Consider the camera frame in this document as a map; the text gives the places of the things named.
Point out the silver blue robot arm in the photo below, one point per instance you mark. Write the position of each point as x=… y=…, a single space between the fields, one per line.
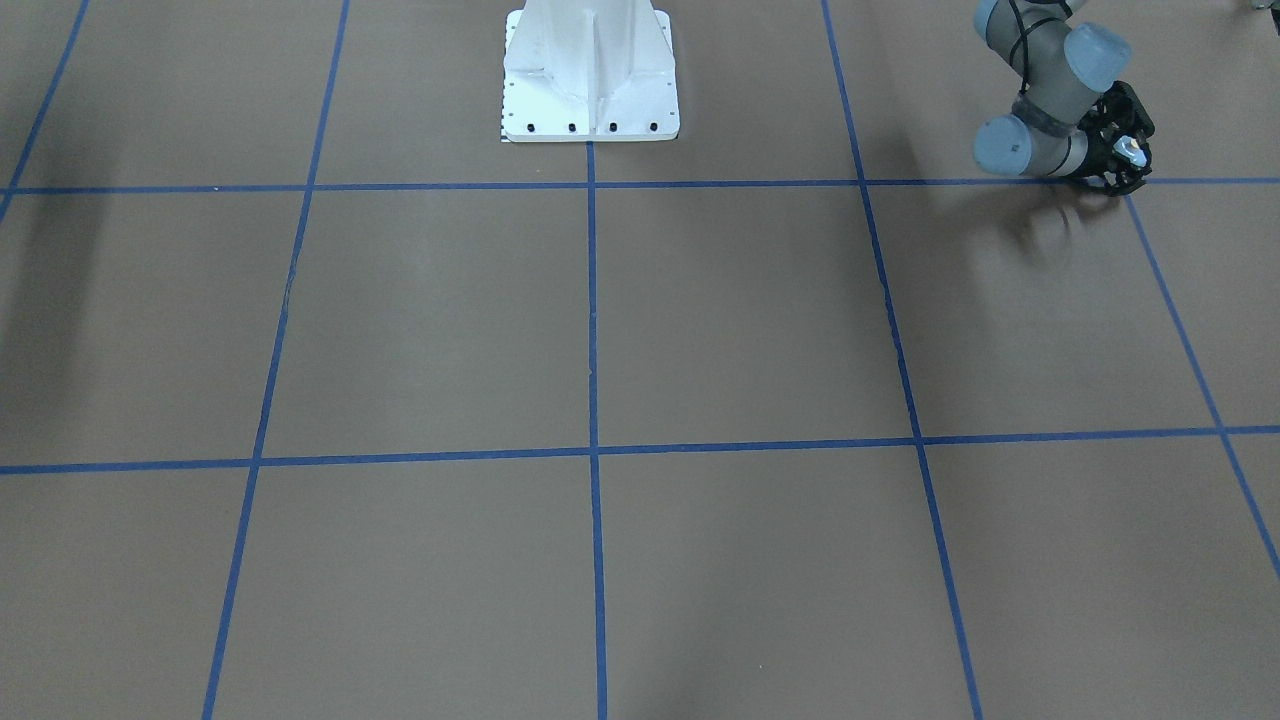
x=1064 y=72

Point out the brown paper table mat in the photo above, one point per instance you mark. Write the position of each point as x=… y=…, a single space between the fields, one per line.
x=322 y=402

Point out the white camera column pedestal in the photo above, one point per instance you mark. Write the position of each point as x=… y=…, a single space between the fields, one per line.
x=589 y=71

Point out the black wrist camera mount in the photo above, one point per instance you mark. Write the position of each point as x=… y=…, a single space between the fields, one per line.
x=1109 y=152

